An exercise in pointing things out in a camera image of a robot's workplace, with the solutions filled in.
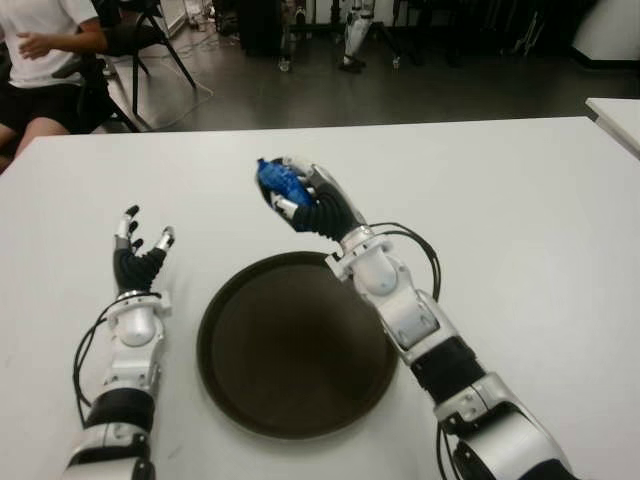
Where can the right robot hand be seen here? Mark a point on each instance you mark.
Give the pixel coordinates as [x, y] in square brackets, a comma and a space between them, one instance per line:
[332, 210]

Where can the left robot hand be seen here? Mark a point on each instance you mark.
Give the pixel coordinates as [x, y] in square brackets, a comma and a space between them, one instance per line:
[132, 267]

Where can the blue Oreo cookie package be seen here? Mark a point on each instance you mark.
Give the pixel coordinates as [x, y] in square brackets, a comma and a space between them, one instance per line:
[280, 180]

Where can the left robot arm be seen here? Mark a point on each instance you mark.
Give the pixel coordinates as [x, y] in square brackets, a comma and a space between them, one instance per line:
[132, 330]

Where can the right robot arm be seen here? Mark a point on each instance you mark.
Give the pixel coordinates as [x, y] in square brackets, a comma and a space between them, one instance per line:
[380, 275]

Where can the round brown tray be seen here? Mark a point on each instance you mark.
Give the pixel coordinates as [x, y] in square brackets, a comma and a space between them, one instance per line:
[280, 350]

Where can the hanging humanoid robot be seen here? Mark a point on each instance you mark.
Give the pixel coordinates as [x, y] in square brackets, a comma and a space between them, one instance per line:
[353, 35]

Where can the black office chair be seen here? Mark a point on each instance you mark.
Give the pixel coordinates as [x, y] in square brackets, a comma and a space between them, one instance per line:
[92, 85]

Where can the black cabinet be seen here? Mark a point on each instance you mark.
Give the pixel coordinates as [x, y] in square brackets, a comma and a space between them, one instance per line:
[261, 30]

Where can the black folding chair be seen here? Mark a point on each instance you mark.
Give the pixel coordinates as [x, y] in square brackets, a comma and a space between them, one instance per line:
[142, 37]

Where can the seated person white shirt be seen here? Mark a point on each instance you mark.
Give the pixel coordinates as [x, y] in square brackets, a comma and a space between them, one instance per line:
[37, 55]

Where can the leaning folded metal frames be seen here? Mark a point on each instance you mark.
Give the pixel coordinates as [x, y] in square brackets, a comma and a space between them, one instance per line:
[525, 35]

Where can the white side table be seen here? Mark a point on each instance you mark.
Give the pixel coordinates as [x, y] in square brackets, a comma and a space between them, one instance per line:
[620, 120]

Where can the black wheeled gantry frame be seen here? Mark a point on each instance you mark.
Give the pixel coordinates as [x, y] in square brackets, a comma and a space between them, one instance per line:
[315, 30]

